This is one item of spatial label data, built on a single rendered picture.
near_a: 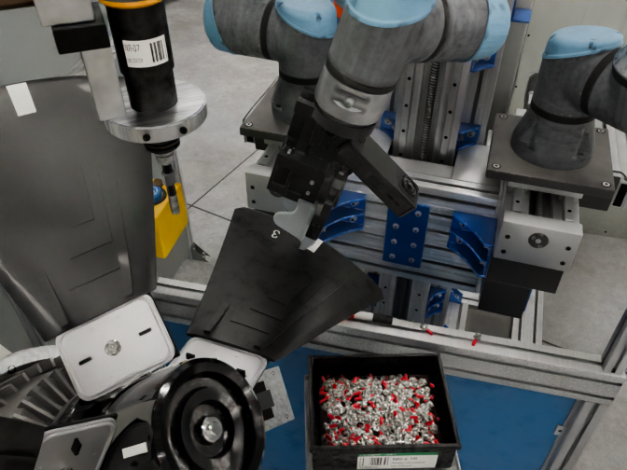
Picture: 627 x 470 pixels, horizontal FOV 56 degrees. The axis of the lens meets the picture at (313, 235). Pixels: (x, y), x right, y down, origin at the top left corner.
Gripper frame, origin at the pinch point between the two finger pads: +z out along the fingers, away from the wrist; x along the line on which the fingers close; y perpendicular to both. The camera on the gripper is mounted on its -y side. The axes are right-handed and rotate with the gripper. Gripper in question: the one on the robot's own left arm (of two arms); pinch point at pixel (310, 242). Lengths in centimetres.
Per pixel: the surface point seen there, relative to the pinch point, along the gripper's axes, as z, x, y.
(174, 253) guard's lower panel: 119, -94, 42
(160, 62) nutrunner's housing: -31.2, 23.0, 14.1
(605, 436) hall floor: 86, -60, -109
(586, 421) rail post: 28, -13, -59
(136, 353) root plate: -5.7, 27.4, 11.1
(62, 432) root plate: -8.7, 37.1, 12.2
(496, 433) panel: 42, -14, -49
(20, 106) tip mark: -15.7, 14.2, 29.7
